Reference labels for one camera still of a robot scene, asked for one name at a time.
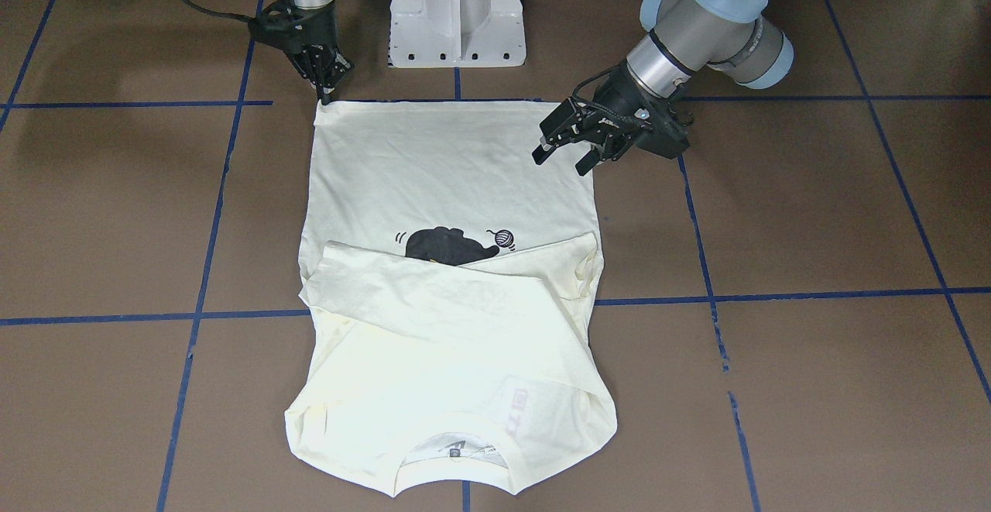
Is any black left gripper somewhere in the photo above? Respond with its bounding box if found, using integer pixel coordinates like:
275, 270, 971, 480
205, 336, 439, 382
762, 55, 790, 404
532, 63, 691, 177

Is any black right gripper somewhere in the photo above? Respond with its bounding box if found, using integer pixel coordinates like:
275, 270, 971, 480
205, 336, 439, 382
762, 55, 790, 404
248, 1, 353, 105

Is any cream long-sleeve printed shirt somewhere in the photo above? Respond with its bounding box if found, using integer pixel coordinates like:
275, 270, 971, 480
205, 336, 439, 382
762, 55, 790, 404
284, 101, 617, 497

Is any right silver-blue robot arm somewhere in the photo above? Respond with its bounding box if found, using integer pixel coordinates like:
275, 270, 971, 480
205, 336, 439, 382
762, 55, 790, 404
248, 0, 353, 105

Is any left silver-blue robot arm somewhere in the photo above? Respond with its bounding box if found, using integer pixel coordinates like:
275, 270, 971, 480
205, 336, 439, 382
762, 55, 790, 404
532, 0, 795, 176

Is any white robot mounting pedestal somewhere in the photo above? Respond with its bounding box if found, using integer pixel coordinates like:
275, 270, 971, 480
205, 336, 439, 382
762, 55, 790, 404
387, 0, 527, 70

